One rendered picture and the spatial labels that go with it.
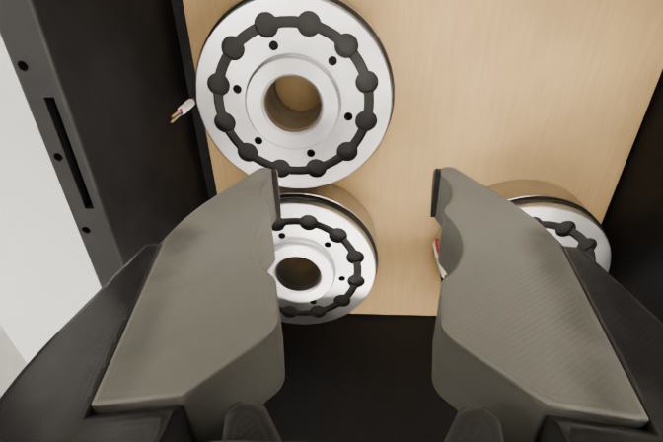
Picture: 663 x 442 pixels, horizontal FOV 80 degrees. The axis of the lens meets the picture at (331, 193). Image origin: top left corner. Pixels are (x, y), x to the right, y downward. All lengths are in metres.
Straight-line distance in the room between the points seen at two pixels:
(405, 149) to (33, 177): 0.40
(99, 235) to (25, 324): 0.51
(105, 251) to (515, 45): 0.23
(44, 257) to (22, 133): 0.16
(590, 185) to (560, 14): 0.11
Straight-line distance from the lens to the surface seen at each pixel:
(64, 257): 0.58
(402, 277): 0.31
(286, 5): 0.20
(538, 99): 0.26
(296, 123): 0.22
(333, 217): 0.24
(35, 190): 0.54
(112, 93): 0.19
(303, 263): 0.29
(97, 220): 0.19
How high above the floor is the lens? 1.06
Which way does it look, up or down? 60 degrees down
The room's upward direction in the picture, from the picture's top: 175 degrees counter-clockwise
